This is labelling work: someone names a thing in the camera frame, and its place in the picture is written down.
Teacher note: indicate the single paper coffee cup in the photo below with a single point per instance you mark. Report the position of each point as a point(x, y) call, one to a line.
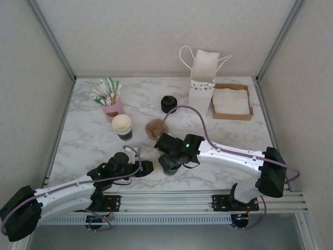
point(170, 172)

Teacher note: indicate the brown pulp cup carrier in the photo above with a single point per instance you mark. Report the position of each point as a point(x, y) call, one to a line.
point(154, 127)

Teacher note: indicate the stack of black lids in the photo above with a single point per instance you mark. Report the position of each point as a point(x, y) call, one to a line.
point(169, 102)

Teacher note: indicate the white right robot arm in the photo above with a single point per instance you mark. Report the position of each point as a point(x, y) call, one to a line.
point(229, 157)

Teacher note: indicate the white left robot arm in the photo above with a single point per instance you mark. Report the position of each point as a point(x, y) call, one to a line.
point(65, 188)

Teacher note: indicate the pink stick holder cup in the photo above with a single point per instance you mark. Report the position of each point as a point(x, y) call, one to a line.
point(113, 109)

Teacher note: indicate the black controller board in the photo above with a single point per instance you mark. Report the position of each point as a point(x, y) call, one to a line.
point(97, 221)
point(240, 221)

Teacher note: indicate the green tipped white packet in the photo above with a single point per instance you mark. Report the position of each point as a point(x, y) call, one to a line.
point(110, 83)
point(118, 87)
point(98, 101)

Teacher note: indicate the brown wooden stirrer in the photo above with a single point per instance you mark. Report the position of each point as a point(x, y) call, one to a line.
point(113, 97)

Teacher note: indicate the brown cardboard napkin tray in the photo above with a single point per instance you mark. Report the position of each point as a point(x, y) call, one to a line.
point(232, 116)

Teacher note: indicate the white paper stick packet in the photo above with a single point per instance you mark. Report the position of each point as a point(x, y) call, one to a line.
point(96, 95)
point(102, 88)

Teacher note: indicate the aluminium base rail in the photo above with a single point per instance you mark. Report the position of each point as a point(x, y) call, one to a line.
point(169, 201)

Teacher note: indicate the aluminium table side rail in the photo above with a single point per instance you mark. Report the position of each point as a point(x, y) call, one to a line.
point(65, 112)
point(273, 130)

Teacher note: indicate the aluminium frame post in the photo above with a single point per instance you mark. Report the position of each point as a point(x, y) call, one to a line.
point(52, 39)
point(281, 39)

